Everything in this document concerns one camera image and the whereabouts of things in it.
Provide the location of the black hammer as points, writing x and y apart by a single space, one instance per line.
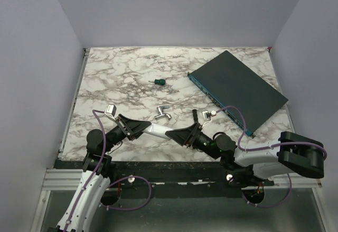
195 116

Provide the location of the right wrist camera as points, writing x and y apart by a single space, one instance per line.
207 116

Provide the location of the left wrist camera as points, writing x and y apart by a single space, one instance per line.
110 111

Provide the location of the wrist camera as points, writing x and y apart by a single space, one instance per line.
207 116
110 111

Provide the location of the chrome faucet tap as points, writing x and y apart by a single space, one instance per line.
162 113

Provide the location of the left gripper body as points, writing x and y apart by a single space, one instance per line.
122 123

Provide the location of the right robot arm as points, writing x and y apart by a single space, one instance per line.
290 153

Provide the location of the green stubby screwdriver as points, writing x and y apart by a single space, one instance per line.
159 82

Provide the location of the aluminium frame rail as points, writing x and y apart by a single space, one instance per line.
69 179

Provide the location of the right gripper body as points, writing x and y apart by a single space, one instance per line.
199 139

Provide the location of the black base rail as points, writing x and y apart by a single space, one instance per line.
231 188

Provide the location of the dark network switch box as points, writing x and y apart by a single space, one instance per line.
229 82

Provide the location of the white remote control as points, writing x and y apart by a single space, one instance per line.
157 130

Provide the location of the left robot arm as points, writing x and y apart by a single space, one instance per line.
98 173

